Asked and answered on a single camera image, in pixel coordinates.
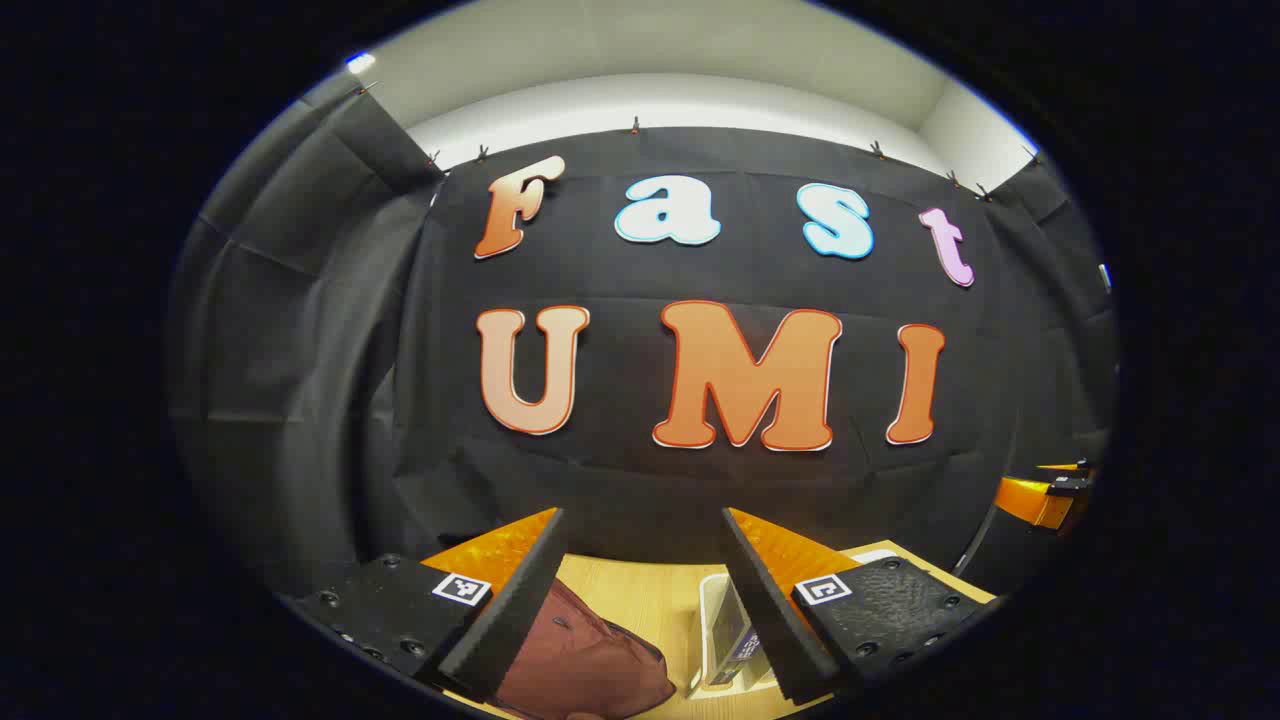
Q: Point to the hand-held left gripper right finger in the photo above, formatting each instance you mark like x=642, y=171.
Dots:
x=780, y=625

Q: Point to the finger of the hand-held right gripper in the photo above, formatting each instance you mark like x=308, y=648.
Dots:
x=1025, y=500

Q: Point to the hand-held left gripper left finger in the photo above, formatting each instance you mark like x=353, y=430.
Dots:
x=505, y=630

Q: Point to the blue book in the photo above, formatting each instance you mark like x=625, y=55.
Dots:
x=738, y=650

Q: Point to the white plastic bookshelf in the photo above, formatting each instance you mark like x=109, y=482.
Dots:
x=705, y=640

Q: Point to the maroon schoolbag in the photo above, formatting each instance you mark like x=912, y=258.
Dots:
x=590, y=670

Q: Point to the ceiling light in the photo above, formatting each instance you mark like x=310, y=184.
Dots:
x=360, y=63

